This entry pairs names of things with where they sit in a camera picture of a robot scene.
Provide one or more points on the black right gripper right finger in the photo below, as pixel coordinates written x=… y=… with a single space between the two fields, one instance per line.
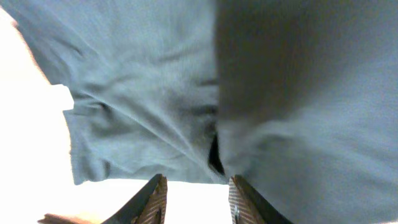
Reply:
x=248 y=206

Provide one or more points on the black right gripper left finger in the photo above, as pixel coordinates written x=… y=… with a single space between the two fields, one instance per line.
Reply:
x=148 y=206

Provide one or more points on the black t-shirt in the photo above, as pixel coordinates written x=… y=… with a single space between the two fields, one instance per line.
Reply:
x=298 y=97

